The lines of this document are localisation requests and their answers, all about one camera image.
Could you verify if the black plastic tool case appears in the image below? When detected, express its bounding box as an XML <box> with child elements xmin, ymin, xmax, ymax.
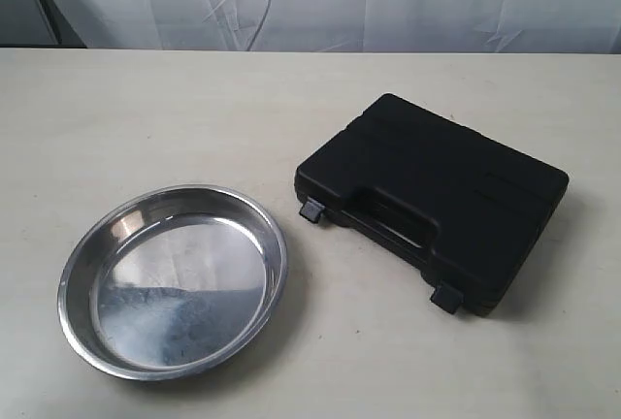
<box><xmin>294</xmin><ymin>93</ymin><xmax>569</xmax><ymax>316</ymax></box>

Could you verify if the round stainless steel tray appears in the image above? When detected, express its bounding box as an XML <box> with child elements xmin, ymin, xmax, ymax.
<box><xmin>56</xmin><ymin>184</ymin><xmax>288</xmax><ymax>382</ymax></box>

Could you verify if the white backdrop curtain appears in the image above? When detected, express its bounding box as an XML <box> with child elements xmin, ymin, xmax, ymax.
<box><xmin>52</xmin><ymin>0</ymin><xmax>620</xmax><ymax>53</ymax></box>

